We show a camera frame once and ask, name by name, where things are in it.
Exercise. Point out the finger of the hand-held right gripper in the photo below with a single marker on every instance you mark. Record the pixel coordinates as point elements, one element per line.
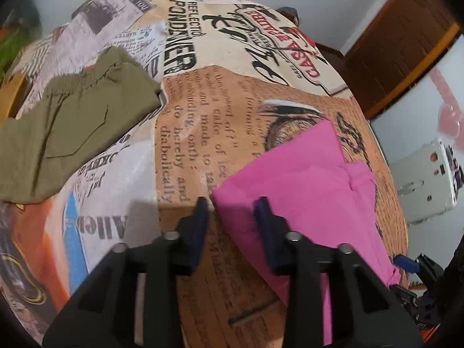
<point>404,294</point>
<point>409,264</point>

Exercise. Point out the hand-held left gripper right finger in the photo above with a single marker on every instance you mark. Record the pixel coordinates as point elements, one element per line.
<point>265,224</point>

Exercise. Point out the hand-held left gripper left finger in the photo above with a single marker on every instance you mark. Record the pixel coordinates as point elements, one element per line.
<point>197,224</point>

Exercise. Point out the pink pants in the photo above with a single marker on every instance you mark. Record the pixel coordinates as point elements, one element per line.
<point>301,188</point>

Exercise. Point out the olive green pants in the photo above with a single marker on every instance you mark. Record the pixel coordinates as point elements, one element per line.
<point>72,123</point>

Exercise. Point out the white power strip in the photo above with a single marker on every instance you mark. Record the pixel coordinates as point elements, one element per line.
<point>427,185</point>

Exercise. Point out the newspaper print bed sheet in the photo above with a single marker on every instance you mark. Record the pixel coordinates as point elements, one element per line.
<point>203,116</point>

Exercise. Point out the grey blue backpack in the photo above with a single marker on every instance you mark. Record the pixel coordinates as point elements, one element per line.
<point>288,14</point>

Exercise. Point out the brown wooden door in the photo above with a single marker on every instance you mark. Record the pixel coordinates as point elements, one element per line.
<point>398,43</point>

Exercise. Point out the bamboo lap desk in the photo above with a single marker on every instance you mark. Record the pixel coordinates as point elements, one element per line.
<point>11,98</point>

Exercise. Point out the green fabric bag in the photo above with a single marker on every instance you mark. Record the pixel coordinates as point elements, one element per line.
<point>14,43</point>

